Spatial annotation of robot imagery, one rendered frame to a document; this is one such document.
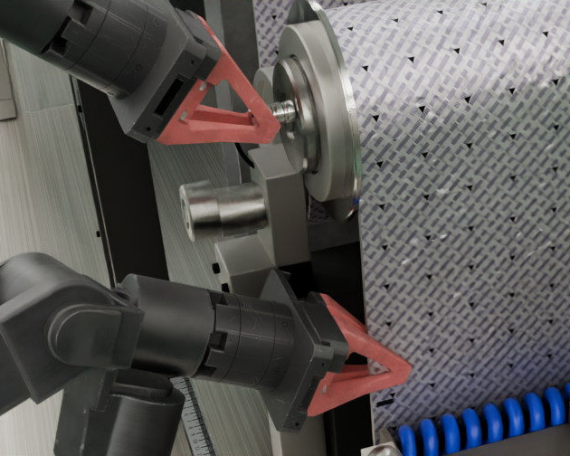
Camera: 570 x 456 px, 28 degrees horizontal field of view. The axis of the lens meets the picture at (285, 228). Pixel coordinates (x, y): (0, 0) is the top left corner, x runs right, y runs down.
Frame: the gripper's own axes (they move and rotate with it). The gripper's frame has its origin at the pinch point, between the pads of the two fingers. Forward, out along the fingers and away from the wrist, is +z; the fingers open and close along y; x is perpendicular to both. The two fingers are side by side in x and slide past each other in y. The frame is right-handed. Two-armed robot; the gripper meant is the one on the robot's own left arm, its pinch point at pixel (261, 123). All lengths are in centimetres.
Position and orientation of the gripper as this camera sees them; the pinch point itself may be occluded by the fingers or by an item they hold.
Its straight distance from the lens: 71.0
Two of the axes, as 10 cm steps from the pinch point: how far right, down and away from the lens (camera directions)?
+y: 3.0, 4.8, -8.2
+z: 7.7, 3.9, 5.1
